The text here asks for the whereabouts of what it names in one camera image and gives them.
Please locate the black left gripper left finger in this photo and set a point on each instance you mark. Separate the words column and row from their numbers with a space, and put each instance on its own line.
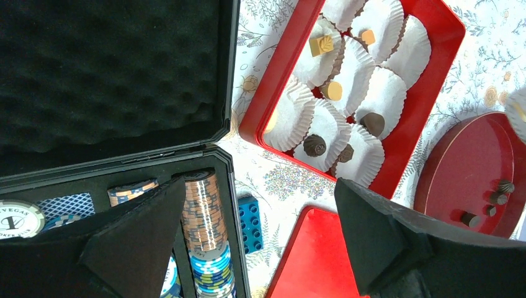
column 121, row 252

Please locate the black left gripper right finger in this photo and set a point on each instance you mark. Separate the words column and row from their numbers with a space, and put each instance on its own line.
column 399, row 252

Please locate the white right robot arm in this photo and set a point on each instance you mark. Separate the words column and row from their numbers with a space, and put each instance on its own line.
column 515, row 112

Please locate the dark cylinder chocolate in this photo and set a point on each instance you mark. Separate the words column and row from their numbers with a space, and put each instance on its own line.
column 471, row 220

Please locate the small dark square chocolate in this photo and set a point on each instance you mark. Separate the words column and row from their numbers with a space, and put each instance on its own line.
column 491, row 210

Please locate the dark flower chocolate in cup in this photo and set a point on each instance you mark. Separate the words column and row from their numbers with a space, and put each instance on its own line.
column 346, row 154

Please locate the dark ridged chocolate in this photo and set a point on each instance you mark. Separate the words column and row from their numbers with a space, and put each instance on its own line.
column 505, row 186

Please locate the brown dome chocolate in cup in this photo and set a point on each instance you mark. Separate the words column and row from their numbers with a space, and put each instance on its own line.
column 374, row 123

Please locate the dark swirl chocolate in cup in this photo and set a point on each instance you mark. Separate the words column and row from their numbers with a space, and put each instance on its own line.
column 314, row 145

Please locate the tan round chocolate in cup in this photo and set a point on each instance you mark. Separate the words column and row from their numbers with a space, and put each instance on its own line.
column 332, row 91

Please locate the cream chocolate in cup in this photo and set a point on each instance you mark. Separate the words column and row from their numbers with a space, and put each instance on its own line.
column 271, row 122

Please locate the tan leaf square chocolate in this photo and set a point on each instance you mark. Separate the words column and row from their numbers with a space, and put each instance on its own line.
column 321, row 45

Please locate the orange blue chip stack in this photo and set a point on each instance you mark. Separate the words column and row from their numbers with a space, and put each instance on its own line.
column 203, row 221
column 120, row 194

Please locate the red tin lid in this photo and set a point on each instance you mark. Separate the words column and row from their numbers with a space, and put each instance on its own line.
column 315, row 262

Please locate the blue white mixed chip stack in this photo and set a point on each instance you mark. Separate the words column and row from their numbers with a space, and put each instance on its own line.
column 213, row 272

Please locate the white paper cup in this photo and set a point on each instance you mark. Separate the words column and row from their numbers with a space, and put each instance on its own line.
column 367, row 160

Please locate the dark red round tray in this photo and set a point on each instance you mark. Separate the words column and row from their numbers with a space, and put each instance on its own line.
column 463, row 170

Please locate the dark blue lego brick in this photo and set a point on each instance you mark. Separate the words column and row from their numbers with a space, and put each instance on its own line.
column 250, row 224

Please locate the black poker chip case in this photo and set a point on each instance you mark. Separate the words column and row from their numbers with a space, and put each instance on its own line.
column 98, row 94

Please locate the red tin box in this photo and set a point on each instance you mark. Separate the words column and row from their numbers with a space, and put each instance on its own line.
column 446, row 33

